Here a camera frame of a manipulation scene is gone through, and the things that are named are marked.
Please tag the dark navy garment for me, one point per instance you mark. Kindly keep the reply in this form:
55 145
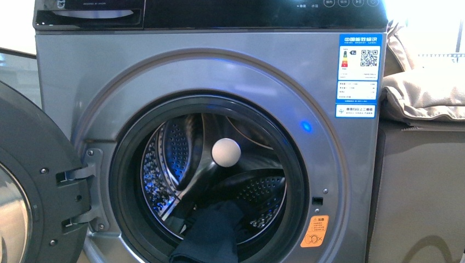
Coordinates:
212 237

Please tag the grey front-load washing machine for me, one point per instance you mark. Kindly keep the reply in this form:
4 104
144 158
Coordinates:
175 105

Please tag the dark washing machine door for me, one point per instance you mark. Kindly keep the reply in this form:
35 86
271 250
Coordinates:
39 201

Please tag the orange warning sticker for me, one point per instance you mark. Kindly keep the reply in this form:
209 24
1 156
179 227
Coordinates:
316 231

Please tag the blue energy label sticker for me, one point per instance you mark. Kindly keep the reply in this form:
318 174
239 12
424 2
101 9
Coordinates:
359 64

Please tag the beige sofa cushion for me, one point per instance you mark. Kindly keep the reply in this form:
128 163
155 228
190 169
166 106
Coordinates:
424 94

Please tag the beige sofa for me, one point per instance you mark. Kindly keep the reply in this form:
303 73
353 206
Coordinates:
417 205

